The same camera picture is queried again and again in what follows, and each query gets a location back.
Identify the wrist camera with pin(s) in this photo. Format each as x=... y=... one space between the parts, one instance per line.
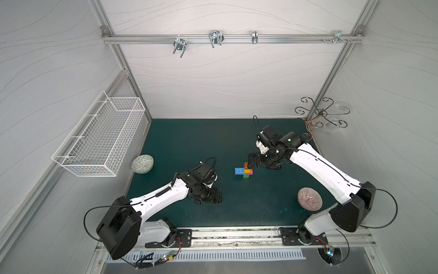
x=263 y=146
x=208 y=174

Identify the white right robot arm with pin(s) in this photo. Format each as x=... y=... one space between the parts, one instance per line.
x=353 y=199

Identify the blue lego brick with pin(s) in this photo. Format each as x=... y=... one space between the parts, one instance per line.
x=239 y=171

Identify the metal U-bolt clamp middle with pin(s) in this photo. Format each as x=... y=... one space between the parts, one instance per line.
x=216 y=37

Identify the metal u-bolt clamp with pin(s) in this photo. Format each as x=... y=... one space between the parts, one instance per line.
x=179 y=44
x=216 y=37

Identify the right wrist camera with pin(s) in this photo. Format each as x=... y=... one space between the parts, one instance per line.
x=263 y=146

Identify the green mat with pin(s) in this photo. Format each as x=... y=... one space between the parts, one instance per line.
x=266 y=198

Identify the metal clamp right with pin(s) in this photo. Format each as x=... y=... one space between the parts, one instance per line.
x=337 y=38

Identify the small metal bracket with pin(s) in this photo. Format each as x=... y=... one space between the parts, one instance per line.
x=254 y=37

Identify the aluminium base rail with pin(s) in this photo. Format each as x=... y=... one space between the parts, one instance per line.
x=268 y=237

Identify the green patterned round bowl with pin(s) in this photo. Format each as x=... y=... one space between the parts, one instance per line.
x=143 y=164

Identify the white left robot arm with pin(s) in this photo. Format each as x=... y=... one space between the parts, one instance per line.
x=126 y=224

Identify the aluminium top crossbar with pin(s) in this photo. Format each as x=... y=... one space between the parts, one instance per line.
x=198 y=39

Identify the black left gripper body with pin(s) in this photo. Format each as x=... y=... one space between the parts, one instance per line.
x=212 y=194

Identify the white slotted cable duct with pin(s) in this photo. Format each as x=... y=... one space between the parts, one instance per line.
x=215 y=255

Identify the copper curled hook stand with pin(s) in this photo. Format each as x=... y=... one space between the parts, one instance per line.
x=317 y=113

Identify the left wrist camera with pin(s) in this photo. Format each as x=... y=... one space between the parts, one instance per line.
x=208 y=174

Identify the white wire basket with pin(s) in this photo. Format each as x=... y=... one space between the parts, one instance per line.
x=99 y=142

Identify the metal U-bolt clamp left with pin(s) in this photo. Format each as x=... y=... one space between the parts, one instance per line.
x=179 y=44

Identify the pink patterned round bowl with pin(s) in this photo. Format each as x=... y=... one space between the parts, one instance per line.
x=309 y=199

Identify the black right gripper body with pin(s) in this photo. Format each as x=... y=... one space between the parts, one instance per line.
x=258 y=161

